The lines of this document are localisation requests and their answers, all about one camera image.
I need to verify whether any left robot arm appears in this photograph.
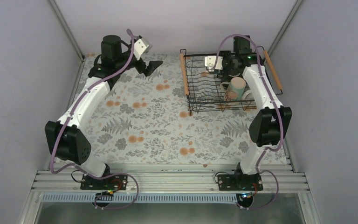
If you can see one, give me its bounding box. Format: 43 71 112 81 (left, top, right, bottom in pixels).
45 33 163 189

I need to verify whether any white mug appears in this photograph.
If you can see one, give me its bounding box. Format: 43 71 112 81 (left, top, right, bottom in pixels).
241 90 255 100

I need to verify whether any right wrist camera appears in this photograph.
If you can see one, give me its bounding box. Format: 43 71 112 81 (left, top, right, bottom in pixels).
204 56 223 72

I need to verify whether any wooden rack handle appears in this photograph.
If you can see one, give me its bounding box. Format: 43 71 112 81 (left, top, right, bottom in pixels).
263 49 283 94
179 53 189 96

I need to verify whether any left wooden rack handle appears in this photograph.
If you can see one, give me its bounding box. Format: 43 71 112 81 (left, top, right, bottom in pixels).
179 53 189 96

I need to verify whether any right wooden rack handle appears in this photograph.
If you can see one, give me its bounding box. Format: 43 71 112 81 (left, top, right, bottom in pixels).
263 49 283 94

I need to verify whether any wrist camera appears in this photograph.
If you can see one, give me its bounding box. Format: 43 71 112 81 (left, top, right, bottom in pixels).
204 56 223 72
134 37 152 61

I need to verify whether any aluminium rail frame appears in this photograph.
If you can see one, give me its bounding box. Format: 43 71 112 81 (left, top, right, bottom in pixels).
18 162 321 224

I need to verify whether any slotted cable duct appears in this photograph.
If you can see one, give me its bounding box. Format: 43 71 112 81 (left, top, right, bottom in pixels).
41 192 237 204

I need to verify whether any floral pastel mug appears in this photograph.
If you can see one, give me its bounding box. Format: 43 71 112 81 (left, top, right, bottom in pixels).
220 77 247 101

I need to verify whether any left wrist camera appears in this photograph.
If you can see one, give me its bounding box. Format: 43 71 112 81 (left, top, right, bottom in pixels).
134 37 152 61

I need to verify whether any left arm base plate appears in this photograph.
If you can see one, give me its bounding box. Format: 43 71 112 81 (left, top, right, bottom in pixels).
80 175 128 191

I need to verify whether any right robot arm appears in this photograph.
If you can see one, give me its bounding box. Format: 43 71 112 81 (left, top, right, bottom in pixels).
214 34 292 190

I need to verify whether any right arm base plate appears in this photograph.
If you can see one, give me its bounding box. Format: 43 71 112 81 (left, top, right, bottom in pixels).
214 172 263 191

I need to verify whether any floral tablecloth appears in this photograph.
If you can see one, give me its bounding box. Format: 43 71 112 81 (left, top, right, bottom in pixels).
83 54 257 165

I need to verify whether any black wire dish rack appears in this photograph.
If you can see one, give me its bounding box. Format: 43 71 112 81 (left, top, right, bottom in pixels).
179 46 283 117

